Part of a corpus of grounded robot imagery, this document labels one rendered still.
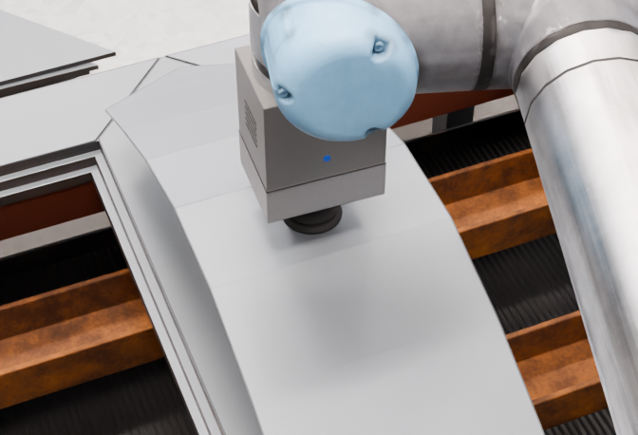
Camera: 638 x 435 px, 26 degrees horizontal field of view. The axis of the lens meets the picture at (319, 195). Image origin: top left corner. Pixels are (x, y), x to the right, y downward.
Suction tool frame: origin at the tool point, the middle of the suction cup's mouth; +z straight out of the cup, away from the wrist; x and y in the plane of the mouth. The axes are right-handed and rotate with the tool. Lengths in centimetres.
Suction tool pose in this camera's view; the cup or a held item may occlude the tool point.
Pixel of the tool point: (311, 224)
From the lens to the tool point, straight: 98.9
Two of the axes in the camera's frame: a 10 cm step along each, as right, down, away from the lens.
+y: -9.4, 2.4, -2.3
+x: 3.3, 6.8, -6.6
